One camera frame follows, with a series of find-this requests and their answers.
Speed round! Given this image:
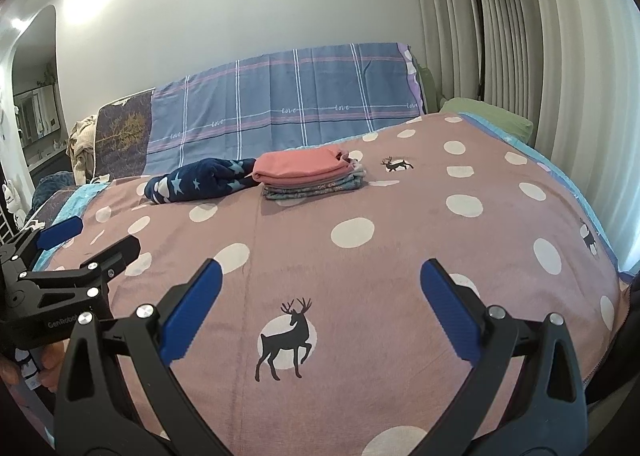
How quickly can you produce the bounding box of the blue plaid pillow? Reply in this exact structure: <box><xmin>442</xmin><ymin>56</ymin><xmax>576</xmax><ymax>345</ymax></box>
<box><xmin>145</xmin><ymin>41</ymin><xmax>426</xmax><ymax>177</ymax></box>

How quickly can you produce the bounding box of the green pillow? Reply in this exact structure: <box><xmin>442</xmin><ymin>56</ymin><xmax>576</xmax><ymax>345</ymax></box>
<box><xmin>440</xmin><ymin>96</ymin><xmax>535</xmax><ymax>143</ymax></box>

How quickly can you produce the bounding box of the dark tree-print pillow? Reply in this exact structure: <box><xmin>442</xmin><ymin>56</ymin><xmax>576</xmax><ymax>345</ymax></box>
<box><xmin>94</xmin><ymin>89</ymin><xmax>156</xmax><ymax>182</ymax></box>

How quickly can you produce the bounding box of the white ladder rack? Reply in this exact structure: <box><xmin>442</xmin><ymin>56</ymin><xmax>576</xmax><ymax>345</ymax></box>
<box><xmin>0</xmin><ymin>206</ymin><xmax>21</xmax><ymax>247</ymax></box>

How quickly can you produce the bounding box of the white cat figurine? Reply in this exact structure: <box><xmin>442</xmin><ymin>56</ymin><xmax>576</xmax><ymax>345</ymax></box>
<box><xmin>0</xmin><ymin>180</ymin><xmax>23</xmax><ymax>224</ymax></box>

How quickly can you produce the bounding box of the arched wall mirror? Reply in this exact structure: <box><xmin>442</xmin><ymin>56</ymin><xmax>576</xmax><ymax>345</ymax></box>
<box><xmin>10</xmin><ymin>5</ymin><xmax>68</xmax><ymax>177</ymax></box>

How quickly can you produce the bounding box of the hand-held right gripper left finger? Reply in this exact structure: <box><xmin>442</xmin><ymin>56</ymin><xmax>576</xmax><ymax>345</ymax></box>
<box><xmin>52</xmin><ymin>259</ymin><xmax>223</xmax><ymax>456</ymax></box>

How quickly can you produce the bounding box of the dark blue knit blanket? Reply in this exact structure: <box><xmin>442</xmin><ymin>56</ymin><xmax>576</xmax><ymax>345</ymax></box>
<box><xmin>31</xmin><ymin>171</ymin><xmax>76</xmax><ymax>217</ymax></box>

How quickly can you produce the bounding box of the purple dotted pillow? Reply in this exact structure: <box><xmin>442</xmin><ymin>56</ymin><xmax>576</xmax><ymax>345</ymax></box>
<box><xmin>404</xmin><ymin>49</ymin><xmax>428</xmax><ymax>114</ymax></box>

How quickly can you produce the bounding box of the beige clothes pile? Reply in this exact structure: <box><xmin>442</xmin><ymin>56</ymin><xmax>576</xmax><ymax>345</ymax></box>
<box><xmin>67</xmin><ymin>115</ymin><xmax>101</xmax><ymax>184</ymax></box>

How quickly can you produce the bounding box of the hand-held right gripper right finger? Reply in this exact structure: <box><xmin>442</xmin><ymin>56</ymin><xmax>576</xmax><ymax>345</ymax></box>
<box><xmin>420</xmin><ymin>259</ymin><xmax>588</xmax><ymax>456</ymax></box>

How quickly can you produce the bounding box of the pink polka-dot bedspread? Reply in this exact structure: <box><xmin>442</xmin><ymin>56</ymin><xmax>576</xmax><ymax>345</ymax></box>
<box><xmin>30</xmin><ymin>111</ymin><xmax>631</xmax><ymax>456</ymax></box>

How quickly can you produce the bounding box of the navy star fleece garment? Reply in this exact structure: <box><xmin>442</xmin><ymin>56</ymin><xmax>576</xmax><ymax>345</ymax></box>
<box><xmin>144</xmin><ymin>157</ymin><xmax>261</xmax><ymax>206</ymax></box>

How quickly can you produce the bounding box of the light blue blanket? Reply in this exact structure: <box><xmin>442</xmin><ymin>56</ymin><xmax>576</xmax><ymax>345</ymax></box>
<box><xmin>27</xmin><ymin>181</ymin><xmax>113</xmax><ymax>272</ymax></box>

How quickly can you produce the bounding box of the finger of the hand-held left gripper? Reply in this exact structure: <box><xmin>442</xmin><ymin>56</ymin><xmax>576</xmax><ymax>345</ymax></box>
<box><xmin>10</xmin><ymin>235</ymin><xmax>142</xmax><ymax>309</ymax></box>
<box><xmin>0</xmin><ymin>215</ymin><xmax>85</xmax><ymax>277</ymax></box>

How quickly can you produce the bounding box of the person's left hand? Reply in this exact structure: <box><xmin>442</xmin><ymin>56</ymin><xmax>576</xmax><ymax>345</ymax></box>
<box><xmin>37</xmin><ymin>340</ymin><xmax>69</xmax><ymax>393</ymax></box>

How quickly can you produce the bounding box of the white pleated curtain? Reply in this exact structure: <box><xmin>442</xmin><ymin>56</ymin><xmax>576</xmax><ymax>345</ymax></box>
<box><xmin>407</xmin><ymin>0</ymin><xmax>640</xmax><ymax>277</ymax></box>

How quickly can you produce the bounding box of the salmon pink sweater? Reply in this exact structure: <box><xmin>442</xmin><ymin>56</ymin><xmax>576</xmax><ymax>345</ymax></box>
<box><xmin>251</xmin><ymin>146</ymin><xmax>351</xmax><ymax>185</ymax></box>

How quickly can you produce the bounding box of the blue-grey patterned folded garment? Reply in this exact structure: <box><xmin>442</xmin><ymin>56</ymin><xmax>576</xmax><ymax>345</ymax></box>
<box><xmin>261</xmin><ymin>163</ymin><xmax>367</xmax><ymax>201</ymax></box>

